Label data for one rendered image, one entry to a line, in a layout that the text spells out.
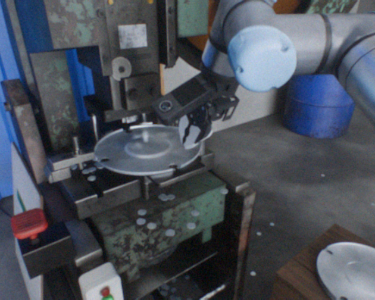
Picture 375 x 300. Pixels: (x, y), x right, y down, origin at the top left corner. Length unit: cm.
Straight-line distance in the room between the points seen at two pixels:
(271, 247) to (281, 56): 138
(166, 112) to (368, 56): 30
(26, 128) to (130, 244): 53
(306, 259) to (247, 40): 91
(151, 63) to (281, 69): 50
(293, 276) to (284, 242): 63
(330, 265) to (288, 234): 65
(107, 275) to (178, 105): 40
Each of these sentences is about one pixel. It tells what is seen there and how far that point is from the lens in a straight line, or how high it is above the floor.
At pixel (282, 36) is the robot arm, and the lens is 39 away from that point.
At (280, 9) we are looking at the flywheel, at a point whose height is 112.
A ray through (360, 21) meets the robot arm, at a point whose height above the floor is 113.
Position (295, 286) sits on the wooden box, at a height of 35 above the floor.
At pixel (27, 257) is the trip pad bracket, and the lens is 72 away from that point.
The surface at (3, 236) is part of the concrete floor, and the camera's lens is 195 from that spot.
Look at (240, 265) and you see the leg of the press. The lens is 114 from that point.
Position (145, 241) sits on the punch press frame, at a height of 57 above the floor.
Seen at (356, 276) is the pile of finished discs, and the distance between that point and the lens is 115.
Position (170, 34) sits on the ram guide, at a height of 107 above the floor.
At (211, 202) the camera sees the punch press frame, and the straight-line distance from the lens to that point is 93.
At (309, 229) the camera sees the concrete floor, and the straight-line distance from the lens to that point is 185.
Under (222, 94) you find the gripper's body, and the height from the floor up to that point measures 99.
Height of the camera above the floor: 117
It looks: 28 degrees down
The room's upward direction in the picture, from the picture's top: straight up
